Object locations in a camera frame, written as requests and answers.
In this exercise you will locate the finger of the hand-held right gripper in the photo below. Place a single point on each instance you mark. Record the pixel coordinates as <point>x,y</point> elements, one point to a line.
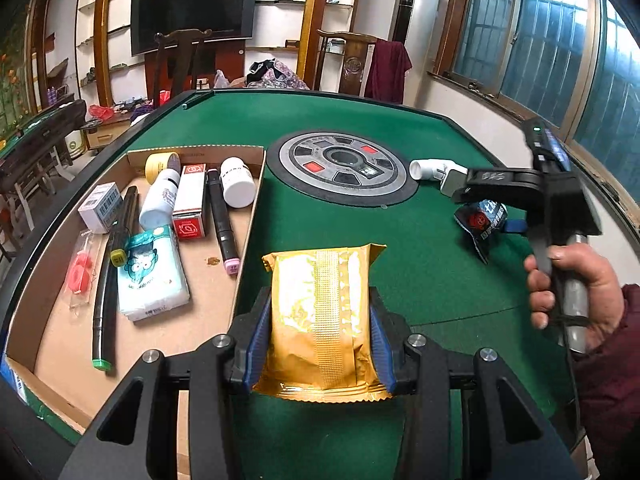
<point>515,226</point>
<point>500,185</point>

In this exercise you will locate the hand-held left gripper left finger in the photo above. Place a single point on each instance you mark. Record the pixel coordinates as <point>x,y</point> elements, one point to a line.
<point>257,345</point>

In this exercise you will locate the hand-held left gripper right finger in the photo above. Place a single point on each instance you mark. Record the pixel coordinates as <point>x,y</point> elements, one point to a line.
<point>382,350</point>

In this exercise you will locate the dark snack packet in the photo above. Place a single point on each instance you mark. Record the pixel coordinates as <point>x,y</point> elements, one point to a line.
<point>482,222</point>

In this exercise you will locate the gold foil snack packet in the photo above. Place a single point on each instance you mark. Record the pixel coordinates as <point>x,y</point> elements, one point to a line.
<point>320,310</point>

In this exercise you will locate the cardboard box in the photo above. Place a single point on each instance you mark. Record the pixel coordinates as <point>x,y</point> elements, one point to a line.
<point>150,350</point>

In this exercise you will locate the black tube with green end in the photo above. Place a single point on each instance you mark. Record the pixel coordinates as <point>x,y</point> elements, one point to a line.
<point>102,310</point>

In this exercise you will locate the black pen with yellow end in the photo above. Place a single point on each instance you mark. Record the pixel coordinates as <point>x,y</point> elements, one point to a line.
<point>127,215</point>

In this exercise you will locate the clear packet of red hooks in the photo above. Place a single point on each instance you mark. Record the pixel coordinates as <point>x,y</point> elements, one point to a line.
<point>80,270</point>

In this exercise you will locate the small white barcode box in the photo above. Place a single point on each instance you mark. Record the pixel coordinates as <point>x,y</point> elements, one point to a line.
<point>97,205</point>

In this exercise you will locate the person's right forearm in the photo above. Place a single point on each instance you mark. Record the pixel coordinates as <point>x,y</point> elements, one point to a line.
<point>610,390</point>

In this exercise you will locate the person's right hand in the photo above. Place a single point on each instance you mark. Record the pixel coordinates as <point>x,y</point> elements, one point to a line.
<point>597,280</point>

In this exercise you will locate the white power adapter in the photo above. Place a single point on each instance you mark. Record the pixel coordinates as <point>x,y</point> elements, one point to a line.
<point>455,180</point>

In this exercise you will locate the white plastic pipe fitting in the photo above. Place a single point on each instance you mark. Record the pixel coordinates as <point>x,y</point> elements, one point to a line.
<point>425,167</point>

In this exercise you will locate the wooden framed window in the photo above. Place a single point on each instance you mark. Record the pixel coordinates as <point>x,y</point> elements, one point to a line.
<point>615,100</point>
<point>520,35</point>

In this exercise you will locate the tissue pack with cartoon print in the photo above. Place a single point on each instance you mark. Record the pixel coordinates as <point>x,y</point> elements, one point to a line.
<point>150,280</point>

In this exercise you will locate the black marker with pink end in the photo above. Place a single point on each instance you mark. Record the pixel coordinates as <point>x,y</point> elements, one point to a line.
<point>220,215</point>

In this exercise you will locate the maroon garment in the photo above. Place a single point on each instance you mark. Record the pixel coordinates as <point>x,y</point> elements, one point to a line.
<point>387,70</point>

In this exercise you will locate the white pill bottle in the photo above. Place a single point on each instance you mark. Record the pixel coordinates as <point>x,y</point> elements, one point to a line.
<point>239,185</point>

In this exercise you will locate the red and white box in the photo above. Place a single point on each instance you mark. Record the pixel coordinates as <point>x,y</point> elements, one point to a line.
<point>190,195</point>

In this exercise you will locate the slim white bottle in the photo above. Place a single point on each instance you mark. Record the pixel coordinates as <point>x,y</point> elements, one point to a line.
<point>157,200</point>

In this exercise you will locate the round dice control panel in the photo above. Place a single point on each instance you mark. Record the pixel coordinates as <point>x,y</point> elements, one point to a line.
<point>300,170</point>

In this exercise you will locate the standing air conditioner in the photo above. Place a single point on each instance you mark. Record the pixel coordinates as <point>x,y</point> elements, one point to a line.
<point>425,10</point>

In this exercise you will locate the brown carved wooden chair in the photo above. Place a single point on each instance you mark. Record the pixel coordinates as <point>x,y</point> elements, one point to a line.
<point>352,60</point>

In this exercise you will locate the pile of patterned clothes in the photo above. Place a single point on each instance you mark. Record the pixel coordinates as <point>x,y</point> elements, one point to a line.
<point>275,77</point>

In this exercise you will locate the low wooden table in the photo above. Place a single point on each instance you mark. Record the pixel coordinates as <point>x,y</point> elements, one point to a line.
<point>107,132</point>

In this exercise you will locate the white power strip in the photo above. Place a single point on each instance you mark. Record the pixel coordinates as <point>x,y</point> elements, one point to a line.
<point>202,84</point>

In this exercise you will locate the white plastic bag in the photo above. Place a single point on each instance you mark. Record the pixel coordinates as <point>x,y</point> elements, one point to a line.
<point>221,80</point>

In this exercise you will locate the white bucket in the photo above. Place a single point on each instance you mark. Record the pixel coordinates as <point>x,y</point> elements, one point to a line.
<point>75,145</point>

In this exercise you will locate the red plastic bag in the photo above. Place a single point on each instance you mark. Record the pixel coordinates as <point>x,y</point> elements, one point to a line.
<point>100,111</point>

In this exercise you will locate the wooden television cabinet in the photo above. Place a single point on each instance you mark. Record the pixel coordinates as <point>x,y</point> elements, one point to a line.
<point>232,62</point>

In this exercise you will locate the dark wooden furniture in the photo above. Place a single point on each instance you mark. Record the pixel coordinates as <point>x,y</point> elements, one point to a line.
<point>40,130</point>

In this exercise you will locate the dark wooden chair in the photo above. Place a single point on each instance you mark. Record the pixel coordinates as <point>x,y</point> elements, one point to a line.
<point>180,40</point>

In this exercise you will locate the black television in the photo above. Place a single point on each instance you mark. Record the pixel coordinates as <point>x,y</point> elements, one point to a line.
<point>195,10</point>

